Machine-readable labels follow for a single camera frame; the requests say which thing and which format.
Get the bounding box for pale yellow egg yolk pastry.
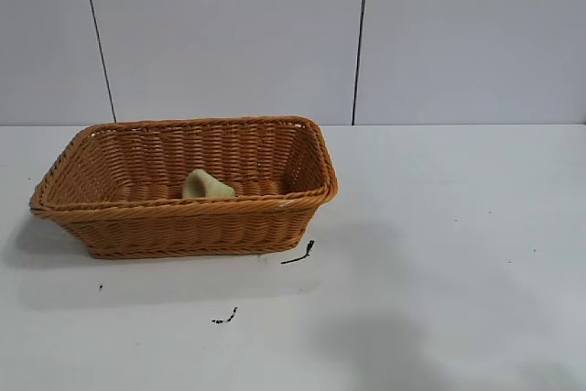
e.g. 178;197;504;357
181;168;237;201

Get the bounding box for brown woven wicker basket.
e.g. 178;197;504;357
28;115;341;260

